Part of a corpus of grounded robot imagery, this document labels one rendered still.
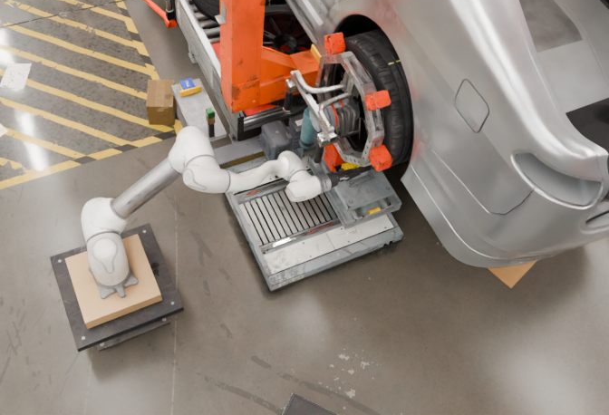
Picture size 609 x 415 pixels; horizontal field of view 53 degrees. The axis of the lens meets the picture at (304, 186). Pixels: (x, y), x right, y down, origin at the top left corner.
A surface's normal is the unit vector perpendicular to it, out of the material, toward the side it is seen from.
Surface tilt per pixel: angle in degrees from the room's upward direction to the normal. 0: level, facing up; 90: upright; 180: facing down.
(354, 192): 0
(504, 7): 23
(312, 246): 0
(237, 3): 90
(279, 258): 0
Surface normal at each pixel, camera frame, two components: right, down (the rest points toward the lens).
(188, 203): 0.11, -0.54
